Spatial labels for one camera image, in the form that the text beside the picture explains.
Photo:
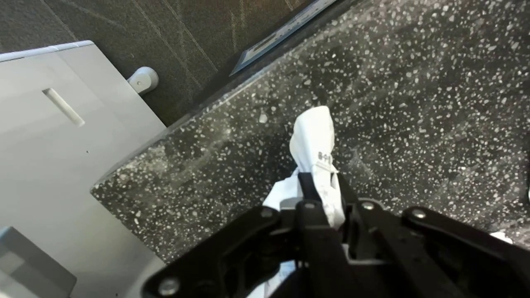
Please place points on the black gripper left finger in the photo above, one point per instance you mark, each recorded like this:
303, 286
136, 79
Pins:
322, 246

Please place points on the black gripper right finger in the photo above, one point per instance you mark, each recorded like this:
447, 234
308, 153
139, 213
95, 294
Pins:
388, 258

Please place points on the right mixed paper sign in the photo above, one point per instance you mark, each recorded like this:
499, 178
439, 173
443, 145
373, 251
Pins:
303, 17

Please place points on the white tissue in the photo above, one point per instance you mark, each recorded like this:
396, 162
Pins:
312, 147

